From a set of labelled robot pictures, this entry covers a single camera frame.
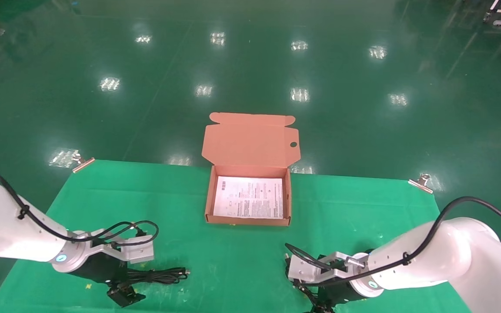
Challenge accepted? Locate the copper binder clip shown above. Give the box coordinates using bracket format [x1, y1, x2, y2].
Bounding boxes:
[72, 152, 96, 173]
[408, 173, 434, 194]

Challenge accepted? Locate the white printed instruction sheet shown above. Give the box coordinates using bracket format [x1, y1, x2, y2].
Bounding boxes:
[213, 176, 285, 220]

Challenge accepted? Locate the open brown cardboard box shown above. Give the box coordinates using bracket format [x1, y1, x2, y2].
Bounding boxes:
[202, 112, 300, 227]

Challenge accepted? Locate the black wired computer mouse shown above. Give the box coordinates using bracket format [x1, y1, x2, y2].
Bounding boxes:
[284, 249, 375, 306]

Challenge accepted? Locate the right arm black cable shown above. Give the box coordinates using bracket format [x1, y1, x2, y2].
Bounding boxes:
[284, 196, 501, 288]

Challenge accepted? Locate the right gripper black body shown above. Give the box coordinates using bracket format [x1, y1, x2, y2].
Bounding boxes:
[316, 277, 367, 306]

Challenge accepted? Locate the green table cloth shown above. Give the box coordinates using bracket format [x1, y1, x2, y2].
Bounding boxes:
[0, 160, 482, 313]

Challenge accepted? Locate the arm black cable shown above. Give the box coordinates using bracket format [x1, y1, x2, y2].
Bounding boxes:
[284, 196, 501, 288]
[0, 168, 160, 252]

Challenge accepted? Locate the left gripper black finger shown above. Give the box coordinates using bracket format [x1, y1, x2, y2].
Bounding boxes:
[107, 284, 146, 308]

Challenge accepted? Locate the black data cable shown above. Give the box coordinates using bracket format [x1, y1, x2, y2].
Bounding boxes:
[120, 267, 191, 286]

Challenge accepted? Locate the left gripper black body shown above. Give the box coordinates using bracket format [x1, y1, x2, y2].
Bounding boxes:
[74, 254, 154, 286]

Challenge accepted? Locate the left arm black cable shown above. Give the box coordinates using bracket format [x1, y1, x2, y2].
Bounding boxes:
[0, 168, 160, 252]

